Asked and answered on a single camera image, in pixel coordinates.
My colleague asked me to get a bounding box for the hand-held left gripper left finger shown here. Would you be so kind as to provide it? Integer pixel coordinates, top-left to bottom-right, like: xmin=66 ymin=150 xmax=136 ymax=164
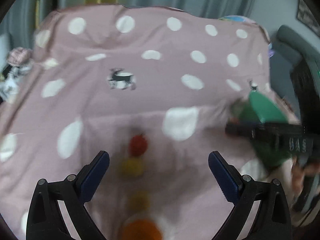
xmin=26 ymin=151 xmax=110 ymax=240

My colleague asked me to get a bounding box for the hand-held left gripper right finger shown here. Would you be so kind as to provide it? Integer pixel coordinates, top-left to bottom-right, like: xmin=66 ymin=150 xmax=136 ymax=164
xmin=208 ymin=151 xmax=293 ymax=240

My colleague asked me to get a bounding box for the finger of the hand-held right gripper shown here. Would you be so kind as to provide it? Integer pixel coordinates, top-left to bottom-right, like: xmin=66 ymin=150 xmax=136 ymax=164
xmin=225 ymin=123 xmax=253 ymax=138

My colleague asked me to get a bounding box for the green plate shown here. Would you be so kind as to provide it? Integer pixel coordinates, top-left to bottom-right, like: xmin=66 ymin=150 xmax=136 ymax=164
xmin=230 ymin=90 xmax=293 ymax=168

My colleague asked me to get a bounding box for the yellow-brown round fruit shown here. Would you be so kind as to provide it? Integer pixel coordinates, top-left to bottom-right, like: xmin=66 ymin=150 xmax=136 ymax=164
xmin=119 ymin=157 xmax=145 ymax=178
xmin=130 ymin=191 xmax=150 ymax=212

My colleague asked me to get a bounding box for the red tomato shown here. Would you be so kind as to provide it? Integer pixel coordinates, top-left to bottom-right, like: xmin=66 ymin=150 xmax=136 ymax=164
xmin=129 ymin=132 xmax=148 ymax=157

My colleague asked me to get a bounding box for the orange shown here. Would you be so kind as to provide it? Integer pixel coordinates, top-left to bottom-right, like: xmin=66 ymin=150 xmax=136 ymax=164
xmin=120 ymin=219 xmax=163 ymax=240

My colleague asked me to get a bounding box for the person's right hand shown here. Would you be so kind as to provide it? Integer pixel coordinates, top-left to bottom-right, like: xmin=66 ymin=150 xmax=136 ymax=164
xmin=291 ymin=156 xmax=320 ymax=198

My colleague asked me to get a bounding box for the grey chair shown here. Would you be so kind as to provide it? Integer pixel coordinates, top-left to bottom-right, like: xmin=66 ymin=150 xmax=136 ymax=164
xmin=276 ymin=24 xmax=320 ymax=85

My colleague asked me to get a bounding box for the colourful printed pillow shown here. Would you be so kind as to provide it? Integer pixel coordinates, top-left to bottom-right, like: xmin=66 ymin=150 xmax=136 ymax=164
xmin=217 ymin=15 xmax=258 ymax=25

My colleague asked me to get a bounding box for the pink polka dot blanket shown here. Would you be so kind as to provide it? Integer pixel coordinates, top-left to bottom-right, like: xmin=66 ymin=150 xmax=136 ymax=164
xmin=0 ymin=4 xmax=303 ymax=240

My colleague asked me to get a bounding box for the pink clothes pile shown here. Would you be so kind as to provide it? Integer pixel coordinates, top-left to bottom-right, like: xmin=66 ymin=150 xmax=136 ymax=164
xmin=6 ymin=47 xmax=33 ymax=67

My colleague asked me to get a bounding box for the framed wall picture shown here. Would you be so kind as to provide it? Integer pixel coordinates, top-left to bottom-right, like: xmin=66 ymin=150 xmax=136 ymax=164
xmin=296 ymin=0 xmax=320 ymax=33

